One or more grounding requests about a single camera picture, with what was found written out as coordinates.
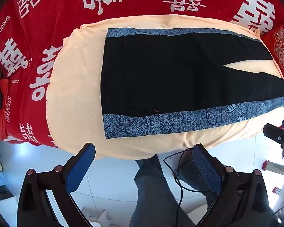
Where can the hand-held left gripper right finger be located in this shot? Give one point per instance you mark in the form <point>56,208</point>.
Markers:
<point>207,170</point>

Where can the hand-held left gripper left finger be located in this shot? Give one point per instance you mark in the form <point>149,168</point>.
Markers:
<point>81,167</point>

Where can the black pants with blue stripes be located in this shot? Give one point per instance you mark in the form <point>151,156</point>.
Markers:
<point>168,75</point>

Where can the black foot pedal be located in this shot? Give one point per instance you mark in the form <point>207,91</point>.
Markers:
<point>187,170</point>

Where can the white cardboard piece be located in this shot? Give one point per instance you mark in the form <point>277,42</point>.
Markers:
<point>94,214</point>

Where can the person's leg in jeans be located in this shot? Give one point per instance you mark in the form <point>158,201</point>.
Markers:
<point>153,194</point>

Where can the peach blanket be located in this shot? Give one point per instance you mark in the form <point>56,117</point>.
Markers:
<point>73,87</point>

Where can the red printed blanket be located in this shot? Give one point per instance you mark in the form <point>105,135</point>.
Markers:
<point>49,16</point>

